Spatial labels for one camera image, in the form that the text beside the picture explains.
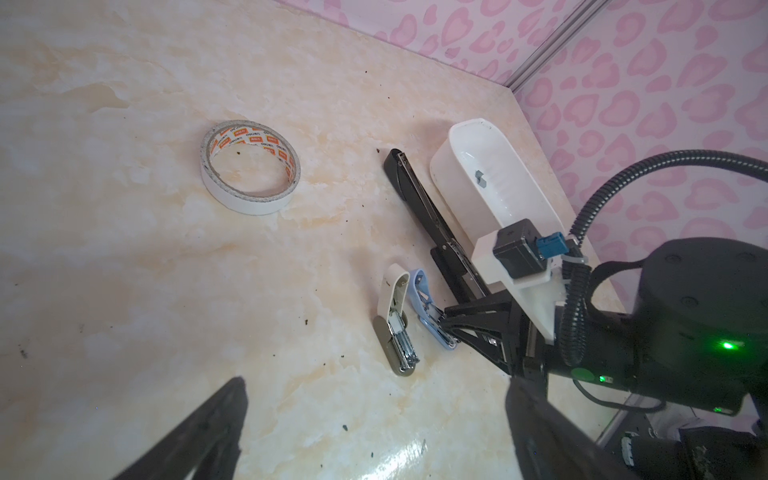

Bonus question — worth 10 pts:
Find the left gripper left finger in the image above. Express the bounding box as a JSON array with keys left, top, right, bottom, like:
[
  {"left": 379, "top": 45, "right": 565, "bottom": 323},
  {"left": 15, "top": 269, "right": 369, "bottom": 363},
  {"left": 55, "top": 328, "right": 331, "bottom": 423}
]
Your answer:
[{"left": 117, "top": 376, "right": 248, "bottom": 479}]

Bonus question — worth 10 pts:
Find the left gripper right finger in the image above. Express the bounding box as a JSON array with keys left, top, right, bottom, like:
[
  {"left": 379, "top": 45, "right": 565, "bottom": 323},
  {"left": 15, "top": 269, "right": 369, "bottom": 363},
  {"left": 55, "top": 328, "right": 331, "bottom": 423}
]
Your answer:
[{"left": 505, "top": 377, "right": 636, "bottom": 480}]

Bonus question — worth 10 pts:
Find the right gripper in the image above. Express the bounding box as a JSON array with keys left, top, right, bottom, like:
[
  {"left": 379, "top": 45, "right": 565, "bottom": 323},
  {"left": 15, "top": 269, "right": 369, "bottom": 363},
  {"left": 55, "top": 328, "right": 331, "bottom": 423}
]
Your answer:
[{"left": 441, "top": 293, "right": 549, "bottom": 384}]

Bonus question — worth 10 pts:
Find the black stapler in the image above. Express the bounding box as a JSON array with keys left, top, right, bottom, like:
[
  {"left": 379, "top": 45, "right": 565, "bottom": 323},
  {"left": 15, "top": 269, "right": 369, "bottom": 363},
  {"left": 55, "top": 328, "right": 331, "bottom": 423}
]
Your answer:
[{"left": 383, "top": 149, "right": 491, "bottom": 304}]

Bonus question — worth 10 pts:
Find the beige staple box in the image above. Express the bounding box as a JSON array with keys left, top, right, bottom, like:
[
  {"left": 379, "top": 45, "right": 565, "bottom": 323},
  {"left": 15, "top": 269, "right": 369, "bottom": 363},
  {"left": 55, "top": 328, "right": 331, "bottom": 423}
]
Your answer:
[{"left": 372, "top": 263, "right": 419, "bottom": 377}]

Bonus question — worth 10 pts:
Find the blue staple box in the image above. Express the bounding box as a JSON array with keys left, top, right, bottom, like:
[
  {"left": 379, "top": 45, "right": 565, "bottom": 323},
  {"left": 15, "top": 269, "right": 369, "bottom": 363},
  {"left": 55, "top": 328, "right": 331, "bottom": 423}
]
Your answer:
[{"left": 407, "top": 269, "right": 459, "bottom": 350}]

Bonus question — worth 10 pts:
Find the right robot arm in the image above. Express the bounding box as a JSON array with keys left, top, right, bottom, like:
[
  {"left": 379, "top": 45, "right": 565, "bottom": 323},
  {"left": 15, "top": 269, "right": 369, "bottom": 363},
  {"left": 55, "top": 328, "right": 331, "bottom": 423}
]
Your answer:
[{"left": 440, "top": 237, "right": 767, "bottom": 479}]

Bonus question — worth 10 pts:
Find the grey staple strip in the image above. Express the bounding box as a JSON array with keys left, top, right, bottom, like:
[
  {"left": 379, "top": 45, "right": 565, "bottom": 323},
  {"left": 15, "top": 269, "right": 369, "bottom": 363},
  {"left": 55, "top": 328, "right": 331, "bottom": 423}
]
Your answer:
[{"left": 475, "top": 170, "right": 487, "bottom": 188}]

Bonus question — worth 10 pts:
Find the white plastic tray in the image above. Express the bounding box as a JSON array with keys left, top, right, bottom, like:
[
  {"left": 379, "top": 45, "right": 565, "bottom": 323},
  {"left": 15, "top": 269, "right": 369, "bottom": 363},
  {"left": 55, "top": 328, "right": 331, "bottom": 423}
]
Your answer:
[{"left": 429, "top": 118, "right": 564, "bottom": 244}]

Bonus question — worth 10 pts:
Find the clear tape roll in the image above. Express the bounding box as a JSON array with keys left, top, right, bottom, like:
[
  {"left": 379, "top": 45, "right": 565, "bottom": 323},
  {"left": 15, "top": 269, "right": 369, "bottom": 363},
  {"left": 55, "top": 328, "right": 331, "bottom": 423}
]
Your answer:
[{"left": 200, "top": 120, "right": 301, "bottom": 216}]

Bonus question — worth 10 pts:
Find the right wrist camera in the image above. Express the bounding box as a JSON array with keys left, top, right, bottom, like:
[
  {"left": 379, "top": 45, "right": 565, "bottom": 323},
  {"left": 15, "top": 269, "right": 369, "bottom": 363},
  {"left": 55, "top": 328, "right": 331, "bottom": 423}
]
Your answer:
[{"left": 471, "top": 219, "right": 567, "bottom": 345}]

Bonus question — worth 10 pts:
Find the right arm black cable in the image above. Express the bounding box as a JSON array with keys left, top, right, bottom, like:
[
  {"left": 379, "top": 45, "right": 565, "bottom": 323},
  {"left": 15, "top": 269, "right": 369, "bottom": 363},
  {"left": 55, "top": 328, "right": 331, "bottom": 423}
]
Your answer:
[{"left": 557, "top": 149, "right": 768, "bottom": 368}]

